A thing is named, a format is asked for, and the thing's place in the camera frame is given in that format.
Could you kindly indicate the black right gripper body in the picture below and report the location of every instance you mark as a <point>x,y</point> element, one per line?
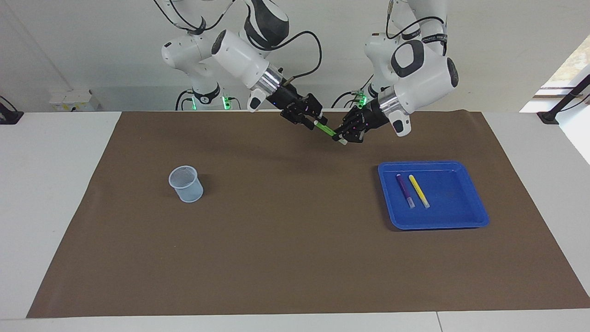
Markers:
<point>288,101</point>

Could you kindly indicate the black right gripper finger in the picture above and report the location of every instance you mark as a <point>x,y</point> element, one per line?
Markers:
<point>312,105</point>
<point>304,121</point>

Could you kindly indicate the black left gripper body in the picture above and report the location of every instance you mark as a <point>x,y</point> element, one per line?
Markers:
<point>371,117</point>

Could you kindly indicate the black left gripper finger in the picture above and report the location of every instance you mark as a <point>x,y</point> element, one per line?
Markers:
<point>354,121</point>
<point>354,136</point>

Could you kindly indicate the green marker pen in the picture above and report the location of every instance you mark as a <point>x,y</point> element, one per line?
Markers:
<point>328,130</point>

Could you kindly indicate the purple marker pen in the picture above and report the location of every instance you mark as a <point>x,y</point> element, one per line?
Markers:
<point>404,189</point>

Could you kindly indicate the yellow marker pen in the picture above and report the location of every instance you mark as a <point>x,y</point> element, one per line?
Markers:
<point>418,190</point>

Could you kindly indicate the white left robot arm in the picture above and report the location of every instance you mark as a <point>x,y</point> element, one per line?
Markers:
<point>424,78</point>

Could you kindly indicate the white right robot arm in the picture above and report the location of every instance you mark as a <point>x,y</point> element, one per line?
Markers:
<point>235,55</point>

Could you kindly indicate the blue plastic tray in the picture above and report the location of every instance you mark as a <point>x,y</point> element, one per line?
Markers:
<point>451,212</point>

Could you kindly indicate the translucent plastic cup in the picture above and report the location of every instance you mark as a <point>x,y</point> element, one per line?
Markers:
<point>186,189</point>

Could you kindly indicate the brown table mat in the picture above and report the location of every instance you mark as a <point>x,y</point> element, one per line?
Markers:
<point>276,253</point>

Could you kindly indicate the black angled stand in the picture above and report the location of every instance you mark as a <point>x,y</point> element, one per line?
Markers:
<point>564,99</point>

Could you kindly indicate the white wall power strip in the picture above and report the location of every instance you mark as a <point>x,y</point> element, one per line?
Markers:
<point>73,99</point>

